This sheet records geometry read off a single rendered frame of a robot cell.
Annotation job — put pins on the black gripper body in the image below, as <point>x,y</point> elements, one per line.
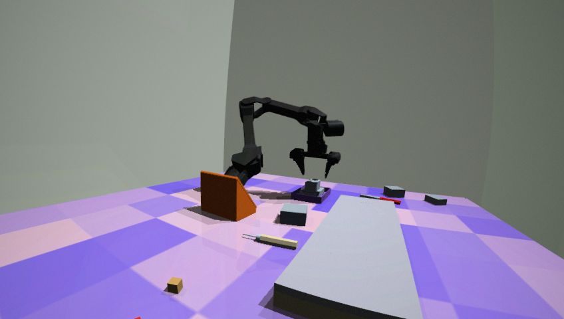
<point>315,150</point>

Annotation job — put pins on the grey floor panel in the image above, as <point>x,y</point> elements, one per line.
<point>355,265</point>

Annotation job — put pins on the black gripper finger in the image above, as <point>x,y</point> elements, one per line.
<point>328,166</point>
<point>300,163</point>

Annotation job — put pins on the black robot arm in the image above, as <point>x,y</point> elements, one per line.
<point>249,162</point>

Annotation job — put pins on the red parallel bars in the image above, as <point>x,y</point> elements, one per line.
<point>381,198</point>

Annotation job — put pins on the tan hexagonal awl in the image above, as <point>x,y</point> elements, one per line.
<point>276,241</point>

